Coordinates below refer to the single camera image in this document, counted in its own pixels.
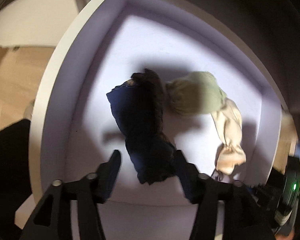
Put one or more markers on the white cabinet panel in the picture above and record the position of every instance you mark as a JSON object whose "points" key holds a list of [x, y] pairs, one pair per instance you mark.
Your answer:
{"points": [[36, 23]]}

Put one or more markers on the cream tied cloth bundle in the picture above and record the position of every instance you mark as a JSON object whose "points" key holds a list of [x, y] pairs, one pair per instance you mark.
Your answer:
{"points": [[228, 123]]}

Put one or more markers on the dark navy patterned cloth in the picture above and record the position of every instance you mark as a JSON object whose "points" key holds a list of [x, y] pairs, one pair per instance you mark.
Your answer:
{"points": [[137, 107]]}

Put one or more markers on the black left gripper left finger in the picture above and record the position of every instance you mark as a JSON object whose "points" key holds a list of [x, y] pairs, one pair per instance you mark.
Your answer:
{"points": [[51, 218]]}

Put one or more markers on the green rolled sock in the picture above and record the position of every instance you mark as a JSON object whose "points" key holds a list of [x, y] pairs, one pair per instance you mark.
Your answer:
{"points": [[194, 94]]}

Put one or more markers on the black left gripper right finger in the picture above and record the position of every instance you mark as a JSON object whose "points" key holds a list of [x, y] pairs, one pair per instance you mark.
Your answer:
{"points": [[243, 218]]}

